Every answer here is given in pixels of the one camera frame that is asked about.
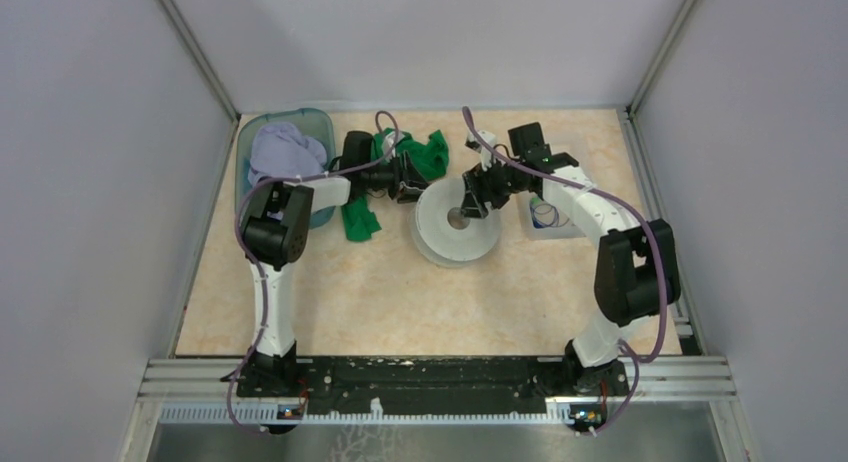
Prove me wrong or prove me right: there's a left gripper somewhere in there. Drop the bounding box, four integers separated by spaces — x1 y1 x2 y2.
360 149 436 203

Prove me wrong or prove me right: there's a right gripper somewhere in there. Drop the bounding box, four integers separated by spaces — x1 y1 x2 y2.
458 154 524 220

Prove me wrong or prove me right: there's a white filament spool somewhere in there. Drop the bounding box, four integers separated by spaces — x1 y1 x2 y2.
408 178 502 268

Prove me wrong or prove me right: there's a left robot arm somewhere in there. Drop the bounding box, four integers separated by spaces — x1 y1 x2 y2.
230 130 429 398

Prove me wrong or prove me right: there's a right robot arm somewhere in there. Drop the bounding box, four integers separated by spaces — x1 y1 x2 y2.
460 120 681 394

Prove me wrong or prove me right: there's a green cloth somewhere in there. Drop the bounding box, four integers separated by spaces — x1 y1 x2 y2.
338 129 449 242

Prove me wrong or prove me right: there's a clear plastic box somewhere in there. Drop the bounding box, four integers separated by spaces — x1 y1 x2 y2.
516 140 591 242

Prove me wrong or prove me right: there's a teal plastic basket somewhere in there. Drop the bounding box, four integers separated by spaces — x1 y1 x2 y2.
235 108 336 201

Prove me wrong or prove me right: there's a lavender cloth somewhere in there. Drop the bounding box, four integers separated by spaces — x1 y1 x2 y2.
247 122 329 186

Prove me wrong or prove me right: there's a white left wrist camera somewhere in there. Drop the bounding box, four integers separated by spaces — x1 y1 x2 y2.
380 130 404 161

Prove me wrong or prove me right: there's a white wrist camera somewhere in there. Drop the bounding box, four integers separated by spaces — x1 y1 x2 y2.
464 128 499 172
380 130 404 161

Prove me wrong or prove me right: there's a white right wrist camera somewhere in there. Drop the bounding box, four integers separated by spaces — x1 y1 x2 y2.
464 128 499 172

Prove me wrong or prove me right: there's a blue cable coil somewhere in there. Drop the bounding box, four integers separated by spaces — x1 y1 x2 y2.
529 197 564 231

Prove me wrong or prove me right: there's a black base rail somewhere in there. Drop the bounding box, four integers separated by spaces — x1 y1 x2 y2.
236 355 630 416

